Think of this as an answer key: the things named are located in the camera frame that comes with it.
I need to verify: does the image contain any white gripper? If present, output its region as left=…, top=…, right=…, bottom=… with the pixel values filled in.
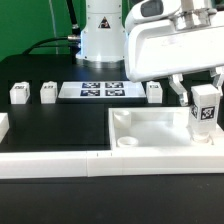
left=125, top=0, right=224, bottom=106

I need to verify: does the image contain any white square table top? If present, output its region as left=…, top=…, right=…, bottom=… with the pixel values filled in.
left=108, top=106, right=224, bottom=150

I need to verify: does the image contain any white plate with tags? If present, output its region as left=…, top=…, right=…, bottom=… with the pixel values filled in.
left=59, top=81, right=146, bottom=99

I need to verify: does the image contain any white U-shaped fence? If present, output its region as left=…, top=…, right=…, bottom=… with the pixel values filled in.
left=0, top=111, right=224, bottom=180

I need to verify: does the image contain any black cable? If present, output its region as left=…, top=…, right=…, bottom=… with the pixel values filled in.
left=22, top=0, right=82, bottom=55

